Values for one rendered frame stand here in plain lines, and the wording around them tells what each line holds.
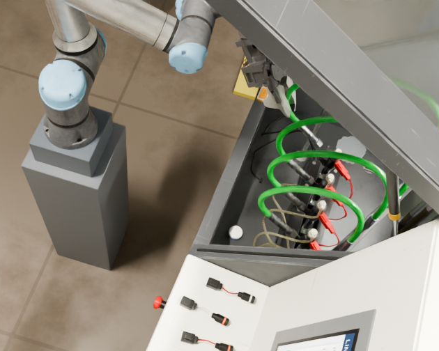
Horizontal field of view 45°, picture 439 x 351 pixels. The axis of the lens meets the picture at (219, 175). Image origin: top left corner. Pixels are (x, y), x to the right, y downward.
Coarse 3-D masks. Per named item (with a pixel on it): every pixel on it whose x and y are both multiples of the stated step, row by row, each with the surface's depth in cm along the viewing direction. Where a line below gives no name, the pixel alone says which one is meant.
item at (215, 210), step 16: (256, 96) 161; (256, 112) 158; (256, 128) 156; (240, 144) 152; (240, 160) 150; (224, 176) 146; (224, 192) 144; (208, 208) 141; (224, 208) 142; (208, 224) 139; (208, 240) 137
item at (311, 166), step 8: (312, 160) 149; (304, 168) 152; (312, 168) 148; (312, 176) 147; (336, 176) 148; (304, 184) 145; (336, 184) 147; (296, 192) 146; (304, 200) 143; (320, 200) 144; (288, 208) 149; (296, 208) 141; (288, 216) 141; (296, 216) 140; (288, 224) 139; (296, 224) 139; (312, 224) 140; (280, 232) 146; (280, 240) 138; (296, 248) 150
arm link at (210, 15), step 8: (176, 0) 120; (184, 0) 119; (192, 0) 117; (200, 0) 116; (176, 8) 120; (184, 8) 118; (192, 8) 115; (200, 8) 115; (208, 8) 116; (184, 16) 115; (200, 16) 114; (208, 16) 115; (216, 16) 118
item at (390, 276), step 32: (352, 256) 99; (384, 256) 88; (416, 256) 80; (288, 288) 119; (320, 288) 104; (352, 288) 93; (384, 288) 83; (416, 288) 76; (288, 320) 110; (320, 320) 98; (384, 320) 79; (416, 320) 72
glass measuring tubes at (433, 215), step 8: (416, 208) 137; (424, 208) 131; (432, 208) 128; (408, 216) 141; (416, 216) 135; (424, 216) 132; (432, 216) 125; (400, 224) 146; (408, 224) 138; (416, 224) 137; (392, 232) 146; (400, 232) 143
